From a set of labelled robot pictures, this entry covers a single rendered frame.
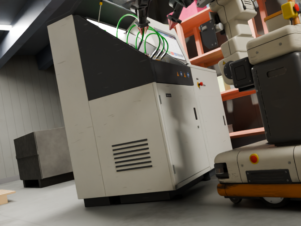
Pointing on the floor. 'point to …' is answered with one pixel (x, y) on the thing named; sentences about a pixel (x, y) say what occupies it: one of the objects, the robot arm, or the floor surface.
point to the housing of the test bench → (77, 112)
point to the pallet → (5, 196)
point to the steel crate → (44, 158)
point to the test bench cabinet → (137, 147)
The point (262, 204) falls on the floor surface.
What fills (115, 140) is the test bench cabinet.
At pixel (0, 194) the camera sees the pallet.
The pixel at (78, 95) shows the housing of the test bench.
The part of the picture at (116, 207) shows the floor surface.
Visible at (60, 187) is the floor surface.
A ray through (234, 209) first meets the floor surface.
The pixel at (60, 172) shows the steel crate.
